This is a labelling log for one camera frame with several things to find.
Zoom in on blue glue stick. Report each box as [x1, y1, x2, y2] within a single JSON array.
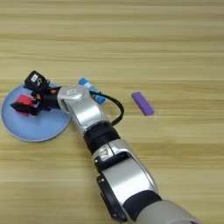
[[78, 77, 107, 105]]

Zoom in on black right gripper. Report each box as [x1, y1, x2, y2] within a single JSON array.
[[10, 84, 63, 116]]

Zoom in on purple rectangular block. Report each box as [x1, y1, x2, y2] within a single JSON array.
[[130, 91, 155, 117]]

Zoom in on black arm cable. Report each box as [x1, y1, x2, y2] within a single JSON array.
[[88, 90, 126, 127]]

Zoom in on red cube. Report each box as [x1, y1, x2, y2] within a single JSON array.
[[15, 94, 35, 117]]

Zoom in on light blue round plate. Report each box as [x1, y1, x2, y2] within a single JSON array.
[[0, 83, 73, 144]]

